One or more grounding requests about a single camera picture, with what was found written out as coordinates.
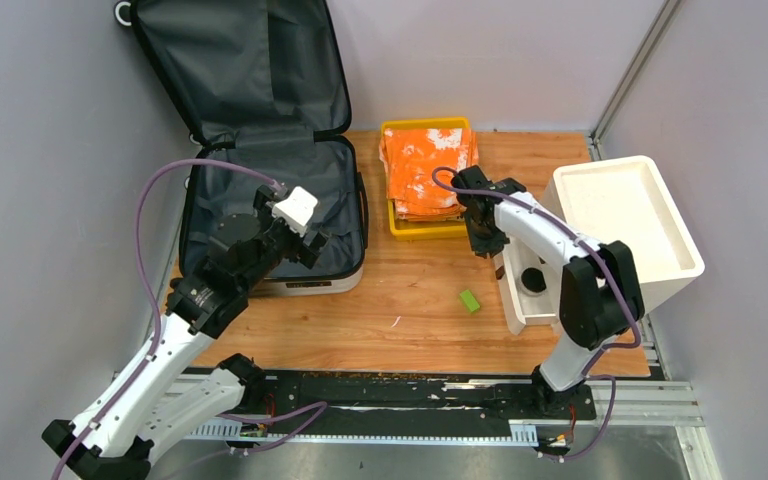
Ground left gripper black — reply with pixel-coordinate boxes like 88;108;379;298
239;185;330;292

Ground round black lid compact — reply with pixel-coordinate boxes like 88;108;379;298
520;267;547;295

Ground orange tie-dye jeans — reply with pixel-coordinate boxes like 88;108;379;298
379;127;479;222

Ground black white space suitcase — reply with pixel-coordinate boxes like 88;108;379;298
114;0;369;296

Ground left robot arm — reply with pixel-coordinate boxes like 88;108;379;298
42;186;326;479

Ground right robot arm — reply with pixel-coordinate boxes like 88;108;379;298
437;166;645;418

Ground small green block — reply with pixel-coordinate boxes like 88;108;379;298
459;290;481;314

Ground yellow plastic tray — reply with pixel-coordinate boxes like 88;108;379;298
379;117;471;241

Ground white drawer cabinet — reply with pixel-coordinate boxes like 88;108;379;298
493;155;705;335

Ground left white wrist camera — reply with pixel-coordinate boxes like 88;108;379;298
271;186;319;237

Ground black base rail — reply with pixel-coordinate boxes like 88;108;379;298
231;370;597;438

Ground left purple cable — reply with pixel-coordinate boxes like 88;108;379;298
49;158;287;480

